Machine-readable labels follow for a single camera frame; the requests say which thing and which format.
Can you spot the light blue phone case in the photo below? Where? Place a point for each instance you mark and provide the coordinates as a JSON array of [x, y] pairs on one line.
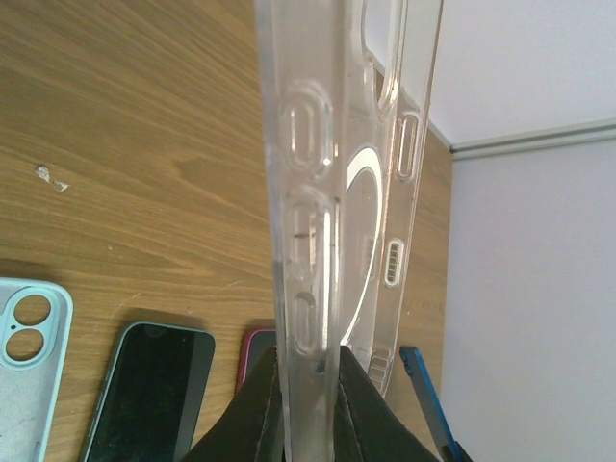
[[29, 387]]

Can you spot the phone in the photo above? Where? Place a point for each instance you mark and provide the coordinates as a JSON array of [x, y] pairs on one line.
[[344, 136]]

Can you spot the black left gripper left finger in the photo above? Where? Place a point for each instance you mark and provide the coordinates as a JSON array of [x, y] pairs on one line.
[[252, 426]]

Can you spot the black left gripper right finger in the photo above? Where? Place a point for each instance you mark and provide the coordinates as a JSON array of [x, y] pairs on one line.
[[365, 428]]

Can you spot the blue smartphone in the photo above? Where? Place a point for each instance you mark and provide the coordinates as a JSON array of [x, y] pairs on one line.
[[448, 448]]

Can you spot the black smartphone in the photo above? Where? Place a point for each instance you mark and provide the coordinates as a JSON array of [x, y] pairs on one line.
[[151, 397]]

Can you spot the purple smartphone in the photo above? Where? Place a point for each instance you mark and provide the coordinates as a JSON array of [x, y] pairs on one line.
[[255, 342]]

